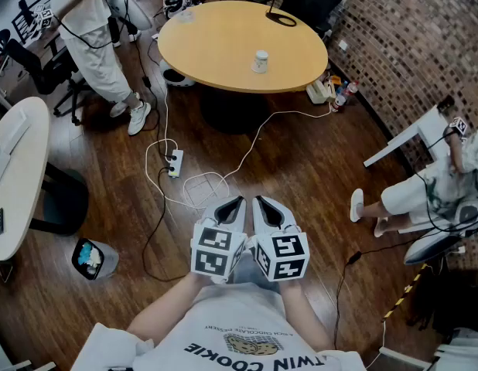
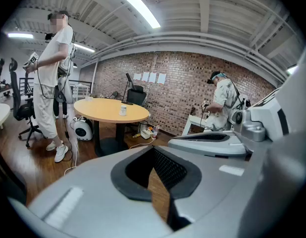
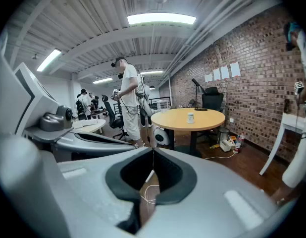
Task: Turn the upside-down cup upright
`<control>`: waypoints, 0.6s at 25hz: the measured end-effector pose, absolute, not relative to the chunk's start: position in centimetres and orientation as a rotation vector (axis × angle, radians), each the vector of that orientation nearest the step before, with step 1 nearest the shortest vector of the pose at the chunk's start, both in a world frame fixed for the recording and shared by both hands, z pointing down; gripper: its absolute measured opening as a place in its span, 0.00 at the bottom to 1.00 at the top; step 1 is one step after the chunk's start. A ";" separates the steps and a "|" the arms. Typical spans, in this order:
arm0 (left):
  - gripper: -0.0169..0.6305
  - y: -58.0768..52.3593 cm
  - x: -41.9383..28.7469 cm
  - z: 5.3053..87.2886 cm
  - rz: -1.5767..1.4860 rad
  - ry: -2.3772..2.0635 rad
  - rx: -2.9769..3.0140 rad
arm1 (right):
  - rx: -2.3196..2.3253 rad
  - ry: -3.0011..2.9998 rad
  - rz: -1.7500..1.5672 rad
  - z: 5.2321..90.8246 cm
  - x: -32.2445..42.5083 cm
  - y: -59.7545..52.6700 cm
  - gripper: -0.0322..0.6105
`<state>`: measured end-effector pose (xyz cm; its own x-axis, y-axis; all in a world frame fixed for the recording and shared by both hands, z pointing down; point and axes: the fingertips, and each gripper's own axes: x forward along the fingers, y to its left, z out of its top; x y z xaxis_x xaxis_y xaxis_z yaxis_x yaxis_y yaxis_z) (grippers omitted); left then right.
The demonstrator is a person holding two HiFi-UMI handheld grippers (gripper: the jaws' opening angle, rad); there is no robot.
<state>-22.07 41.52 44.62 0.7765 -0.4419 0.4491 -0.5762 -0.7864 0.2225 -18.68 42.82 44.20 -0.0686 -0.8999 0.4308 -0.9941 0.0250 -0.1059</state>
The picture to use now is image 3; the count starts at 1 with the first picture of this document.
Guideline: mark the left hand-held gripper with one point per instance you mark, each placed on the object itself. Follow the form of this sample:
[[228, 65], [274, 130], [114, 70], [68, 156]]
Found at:
[[44, 103]]

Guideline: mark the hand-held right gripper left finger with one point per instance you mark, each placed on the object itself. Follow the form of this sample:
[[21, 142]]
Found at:
[[93, 187]]

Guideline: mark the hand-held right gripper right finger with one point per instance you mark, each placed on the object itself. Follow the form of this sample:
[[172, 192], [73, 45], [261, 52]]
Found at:
[[205, 195]]

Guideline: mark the white paper cup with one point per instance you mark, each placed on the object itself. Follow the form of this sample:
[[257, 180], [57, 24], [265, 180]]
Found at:
[[190, 118]]

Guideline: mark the white oval table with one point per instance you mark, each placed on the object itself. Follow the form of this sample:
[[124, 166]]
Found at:
[[93, 124]]

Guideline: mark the black swivel office chair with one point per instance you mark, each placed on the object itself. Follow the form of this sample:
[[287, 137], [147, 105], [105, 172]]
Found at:
[[113, 118]]

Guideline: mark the yellow bottle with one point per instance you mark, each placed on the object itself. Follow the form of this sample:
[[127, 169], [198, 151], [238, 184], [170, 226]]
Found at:
[[214, 146]]

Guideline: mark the white box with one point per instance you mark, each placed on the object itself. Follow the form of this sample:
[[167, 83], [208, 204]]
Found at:
[[227, 145]]

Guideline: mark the black table base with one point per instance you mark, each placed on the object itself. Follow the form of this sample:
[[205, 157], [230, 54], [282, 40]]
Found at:
[[193, 140]]

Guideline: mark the white power strip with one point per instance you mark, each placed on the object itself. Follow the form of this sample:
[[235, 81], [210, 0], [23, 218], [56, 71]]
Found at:
[[150, 176]]

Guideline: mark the red label plastic bottle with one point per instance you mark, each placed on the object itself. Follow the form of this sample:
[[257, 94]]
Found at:
[[238, 144]]

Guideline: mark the silver trash bin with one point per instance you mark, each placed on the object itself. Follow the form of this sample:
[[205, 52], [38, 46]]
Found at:
[[223, 135]]

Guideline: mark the long ceiling light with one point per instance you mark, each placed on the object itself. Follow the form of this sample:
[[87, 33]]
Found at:
[[103, 80], [151, 72], [49, 59], [160, 18]]

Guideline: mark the white backpack shell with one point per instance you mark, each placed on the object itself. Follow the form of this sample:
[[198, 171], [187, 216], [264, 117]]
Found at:
[[161, 137]]

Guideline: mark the clear plastic lid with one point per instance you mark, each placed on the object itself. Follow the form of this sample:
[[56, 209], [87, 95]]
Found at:
[[164, 111]]

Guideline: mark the black stair railing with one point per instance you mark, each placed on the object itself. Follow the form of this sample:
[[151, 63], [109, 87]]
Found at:
[[163, 97]]

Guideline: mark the black desk lamp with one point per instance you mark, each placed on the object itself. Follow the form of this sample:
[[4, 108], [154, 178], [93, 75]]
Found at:
[[201, 109]]

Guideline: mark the black folding chair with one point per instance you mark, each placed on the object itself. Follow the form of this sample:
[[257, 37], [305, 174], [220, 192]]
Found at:
[[191, 103]]

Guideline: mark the black mesh office chair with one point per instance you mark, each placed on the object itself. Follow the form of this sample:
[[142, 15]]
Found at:
[[212, 100]]

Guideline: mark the white square side table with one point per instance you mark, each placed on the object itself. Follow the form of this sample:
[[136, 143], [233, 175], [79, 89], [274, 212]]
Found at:
[[289, 120]]

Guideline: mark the white wall paper sheet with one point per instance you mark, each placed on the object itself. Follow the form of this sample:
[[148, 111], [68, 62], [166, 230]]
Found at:
[[224, 72], [235, 69], [217, 74], [208, 78]]

